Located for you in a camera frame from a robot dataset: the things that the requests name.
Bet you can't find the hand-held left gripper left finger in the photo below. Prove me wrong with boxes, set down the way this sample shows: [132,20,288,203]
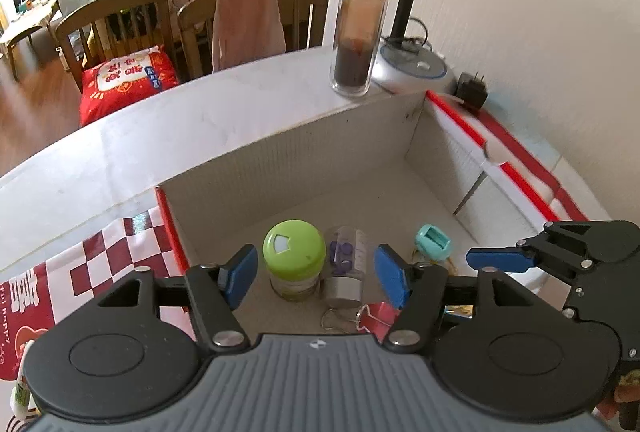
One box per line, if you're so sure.
[95,243,259,354]

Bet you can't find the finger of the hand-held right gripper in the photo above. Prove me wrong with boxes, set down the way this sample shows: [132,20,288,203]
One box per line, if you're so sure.
[466,221,640,294]

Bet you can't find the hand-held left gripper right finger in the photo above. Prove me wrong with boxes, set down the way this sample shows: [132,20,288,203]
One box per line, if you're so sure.
[374,243,562,355]

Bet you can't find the red binder clip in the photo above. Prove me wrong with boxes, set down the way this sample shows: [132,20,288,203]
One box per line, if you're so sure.
[321,302,404,338]

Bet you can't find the clear vial with grey cap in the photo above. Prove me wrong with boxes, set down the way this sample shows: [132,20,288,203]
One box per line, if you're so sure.
[322,226,370,309]

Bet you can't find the teal plastic sharpener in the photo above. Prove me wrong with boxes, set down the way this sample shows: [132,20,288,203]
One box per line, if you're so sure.
[415,224,453,262]

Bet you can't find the green-lid small bottle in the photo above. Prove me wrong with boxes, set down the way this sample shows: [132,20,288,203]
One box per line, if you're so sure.
[262,219,327,301]

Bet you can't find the red cardboard box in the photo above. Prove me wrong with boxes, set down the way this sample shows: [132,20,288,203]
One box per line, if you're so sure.
[155,89,616,344]

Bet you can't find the person's right hand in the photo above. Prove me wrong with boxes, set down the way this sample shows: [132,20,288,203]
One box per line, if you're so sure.
[594,379,640,430]

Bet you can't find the black power adapter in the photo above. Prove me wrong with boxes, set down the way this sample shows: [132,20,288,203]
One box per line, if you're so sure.
[455,71,490,113]

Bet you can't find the red white checked cloth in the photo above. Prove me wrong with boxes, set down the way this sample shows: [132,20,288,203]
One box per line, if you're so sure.
[0,207,195,381]

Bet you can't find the grey desk lamp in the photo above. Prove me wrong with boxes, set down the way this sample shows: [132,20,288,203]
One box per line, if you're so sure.
[372,0,501,94]

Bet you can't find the red printed package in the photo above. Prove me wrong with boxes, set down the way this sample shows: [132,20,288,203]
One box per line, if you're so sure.
[79,46,181,128]

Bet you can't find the glass bottle with brown contents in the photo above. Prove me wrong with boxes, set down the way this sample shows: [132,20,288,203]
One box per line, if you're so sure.
[330,0,390,99]

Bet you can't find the white tube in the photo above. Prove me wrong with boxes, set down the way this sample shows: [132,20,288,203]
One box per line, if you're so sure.
[10,366,44,419]

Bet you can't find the pink towel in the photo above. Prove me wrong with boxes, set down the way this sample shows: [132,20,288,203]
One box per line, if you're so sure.
[212,0,287,73]

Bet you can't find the wooden chair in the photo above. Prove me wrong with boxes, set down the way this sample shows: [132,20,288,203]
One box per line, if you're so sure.
[176,0,331,81]
[55,0,177,94]

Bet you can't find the wooden coffee table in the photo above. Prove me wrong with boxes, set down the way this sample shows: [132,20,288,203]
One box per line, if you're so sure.
[0,2,62,63]

